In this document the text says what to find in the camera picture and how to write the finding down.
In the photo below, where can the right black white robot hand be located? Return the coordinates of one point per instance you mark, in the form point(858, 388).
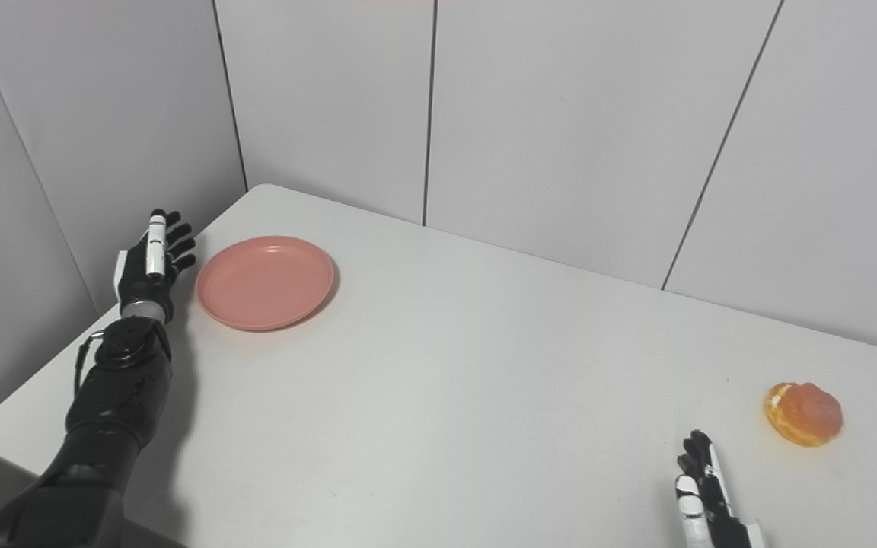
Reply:
point(712, 510)

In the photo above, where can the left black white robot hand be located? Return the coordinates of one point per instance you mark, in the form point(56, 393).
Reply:
point(141, 281)

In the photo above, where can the pink round plate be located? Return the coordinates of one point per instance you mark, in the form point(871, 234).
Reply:
point(265, 281)

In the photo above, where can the orange cream puff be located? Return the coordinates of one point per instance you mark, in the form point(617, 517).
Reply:
point(804, 413)

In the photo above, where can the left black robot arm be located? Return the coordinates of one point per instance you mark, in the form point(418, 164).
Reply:
point(103, 411)

